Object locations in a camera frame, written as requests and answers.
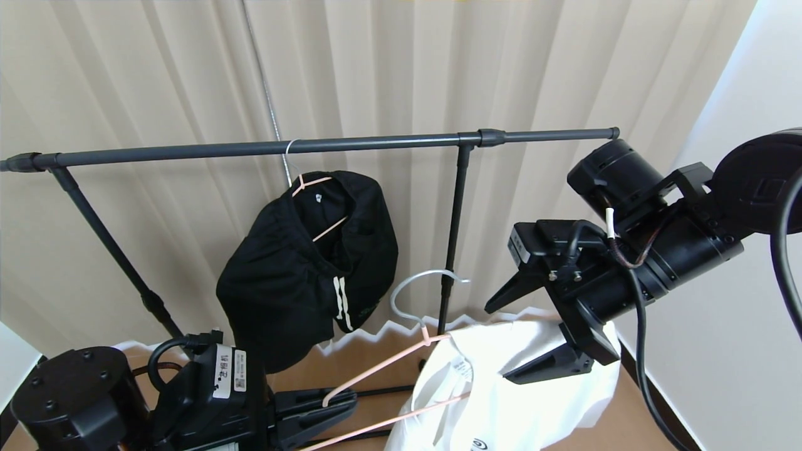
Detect white printed t-shirt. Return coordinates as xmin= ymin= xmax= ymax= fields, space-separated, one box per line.
xmin=383 ymin=313 xmax=622 ymax=451

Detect black shorts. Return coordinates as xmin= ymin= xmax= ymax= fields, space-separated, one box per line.
xmin=216 ymin=170 xmax=399 ymax=375

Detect black cable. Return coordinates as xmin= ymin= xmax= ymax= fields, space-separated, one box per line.
xmin=566 ymin=172 xmax=802 ymax=451
xmin=147 ymin=331 xmax=224 ymax=395

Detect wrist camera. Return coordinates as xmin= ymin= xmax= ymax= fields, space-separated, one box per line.
xmin=150 ymin=341 xmax=254 ymax=448
xmin=509 ymin=219 xmax=612 ymax=283

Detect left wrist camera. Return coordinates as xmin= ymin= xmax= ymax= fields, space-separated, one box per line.
xmin=150 ymin=341 xmax=254 ymax=448

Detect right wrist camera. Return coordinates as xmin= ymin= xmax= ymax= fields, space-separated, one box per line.
xmin=509 ymin=219 xmax=612 ymax=283

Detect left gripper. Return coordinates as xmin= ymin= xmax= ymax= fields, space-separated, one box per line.
xmin=247 ymin=362 xmax=359 ymax=451

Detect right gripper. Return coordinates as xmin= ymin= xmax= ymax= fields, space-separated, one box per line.
xmin=484 ymin=215 xmax=744 ymax=385

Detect black clothes rack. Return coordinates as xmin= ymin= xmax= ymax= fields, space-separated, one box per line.
xmin=0 ymin=127 xmax=621 ymax=448

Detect pink clothes hanger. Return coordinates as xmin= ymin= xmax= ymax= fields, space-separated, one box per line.
xmin=284 ymin=139 xmax=349 ymax=244
xmin=298 ymin=269 xmax=472 ymax=451

